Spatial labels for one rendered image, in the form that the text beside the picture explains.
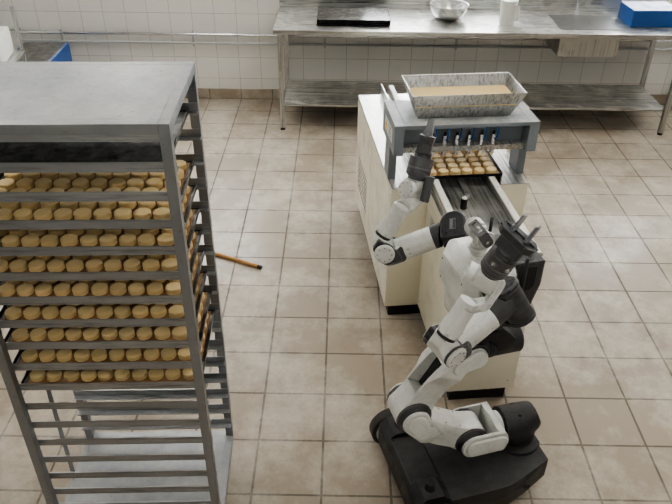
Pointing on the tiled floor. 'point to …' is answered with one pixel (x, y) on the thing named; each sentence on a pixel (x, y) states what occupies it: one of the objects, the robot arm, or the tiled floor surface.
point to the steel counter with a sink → (297, 92)
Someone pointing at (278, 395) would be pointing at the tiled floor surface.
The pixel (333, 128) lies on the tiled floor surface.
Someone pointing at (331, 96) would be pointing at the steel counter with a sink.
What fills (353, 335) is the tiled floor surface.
